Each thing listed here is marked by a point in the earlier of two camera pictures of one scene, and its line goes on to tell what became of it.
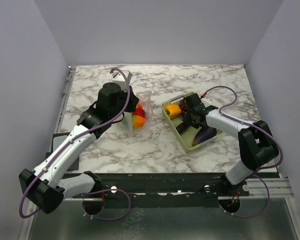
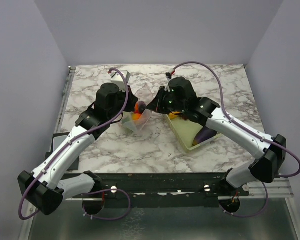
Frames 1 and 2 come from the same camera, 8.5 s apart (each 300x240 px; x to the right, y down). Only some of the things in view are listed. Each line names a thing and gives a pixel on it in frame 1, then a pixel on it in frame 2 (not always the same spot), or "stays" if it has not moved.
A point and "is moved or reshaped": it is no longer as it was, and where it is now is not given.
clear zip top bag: (140, 121) is moved or reshaped
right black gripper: (187, 119) -> (156, 105)
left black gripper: (133, 100) stays
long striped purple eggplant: (182, 127) -> (141, 107)
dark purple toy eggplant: (203, 134) stays
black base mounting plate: (165, 189) stays
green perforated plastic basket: (186, 138) stays
